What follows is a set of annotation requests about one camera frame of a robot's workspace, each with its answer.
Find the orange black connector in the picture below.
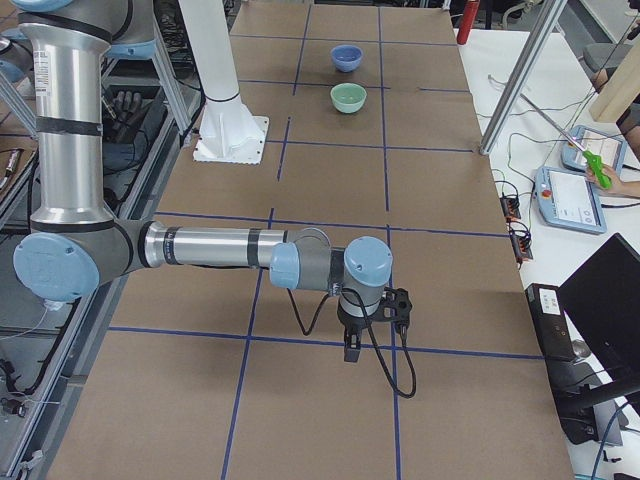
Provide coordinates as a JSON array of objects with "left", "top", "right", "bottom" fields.
[
  {"left": 507, "top": 220, "right": 533, "bottom": 266},
  {"left": 492, "top": 168, "right": 521, "bottom": 220}
]

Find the far teach pendant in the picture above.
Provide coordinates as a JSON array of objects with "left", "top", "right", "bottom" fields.
[{"left": 561, "top": 125, "right": 628, "bottom": 174}]

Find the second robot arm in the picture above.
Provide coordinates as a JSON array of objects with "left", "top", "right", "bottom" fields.
[{"left": 1, "top": 28, "right": 37, "bottom": 139}]

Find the blue bowl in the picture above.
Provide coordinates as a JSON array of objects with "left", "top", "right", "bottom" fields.
[{"left": 330, "top": 44, "right": 363, "bottom": 73}]

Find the person hand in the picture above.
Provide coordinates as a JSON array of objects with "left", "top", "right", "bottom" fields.
[{"left": 586, "top": 164, "right": 637, "bottom": 197}]

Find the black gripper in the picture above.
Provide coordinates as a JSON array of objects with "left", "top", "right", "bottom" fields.
[{"left": 337, "top": 302, "right": 375, "bottom": 363}]

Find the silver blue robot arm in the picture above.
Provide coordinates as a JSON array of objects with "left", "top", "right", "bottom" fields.
[{"left": 13, "top": 1, "right": 397, "bottom": 362}]

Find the teach pendant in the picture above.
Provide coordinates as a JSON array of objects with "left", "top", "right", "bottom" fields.
[
  {"left": 534, "top": 166, "right": 607, "bottom": 235},
  {"left": 561, "top": 125, "right": 628, "bottom": 174}
]

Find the black computer box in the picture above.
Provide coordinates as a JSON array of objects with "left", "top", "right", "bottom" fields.
[{"left": 525, "top": 283, "right": 575, "bottom": 362}]

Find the aluminium frame post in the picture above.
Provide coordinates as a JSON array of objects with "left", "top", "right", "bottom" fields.
[{"left": 479, "top": 0, "right": 567, "bottom": 155}]

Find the green handled grabber stick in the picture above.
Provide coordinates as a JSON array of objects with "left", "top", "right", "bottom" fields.
[{"left": 519, "top": 93, "right": 612, "bottom": 190}]

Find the far orange black connector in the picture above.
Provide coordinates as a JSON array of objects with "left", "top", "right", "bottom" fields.
[{"left": 492, "top": 168, "right": 521, "bottom": 220}]

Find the green bowl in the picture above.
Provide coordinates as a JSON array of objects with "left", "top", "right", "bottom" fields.
[{"left": 330, "top": 83, "right": 367, "bottom": 114}]

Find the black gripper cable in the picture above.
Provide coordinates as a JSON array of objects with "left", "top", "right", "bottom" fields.
[{"left": 285, "top": 287, "right": 418, "bottom": 400}]

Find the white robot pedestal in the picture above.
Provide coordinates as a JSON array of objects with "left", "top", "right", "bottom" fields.
[{"left": 179, "top": 0, "right": 269, "bottom": 165}]

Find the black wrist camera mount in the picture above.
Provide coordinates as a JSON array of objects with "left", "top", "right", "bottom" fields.
[{"left": 372, "top": 287, "right": 412, "bottom": 327}]

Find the near teach pendant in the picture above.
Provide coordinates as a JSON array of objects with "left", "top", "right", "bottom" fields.
[{"left": 534, "top": 166, "right": 607, "bottom": 235}]

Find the red bottle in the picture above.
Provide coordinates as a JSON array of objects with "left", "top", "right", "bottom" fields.
[{"left": 456, "top": 0, "right": 480, "bottom": 45}]

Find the near orange black connector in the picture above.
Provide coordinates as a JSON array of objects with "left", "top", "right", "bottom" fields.
[{"left": 507, "top": 220, "right": 533, "bottom": 266}]

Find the black monitor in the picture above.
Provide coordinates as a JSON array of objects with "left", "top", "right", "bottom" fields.
[{"left": 559, "top": 233, "right": 639, "bottom": 377}]

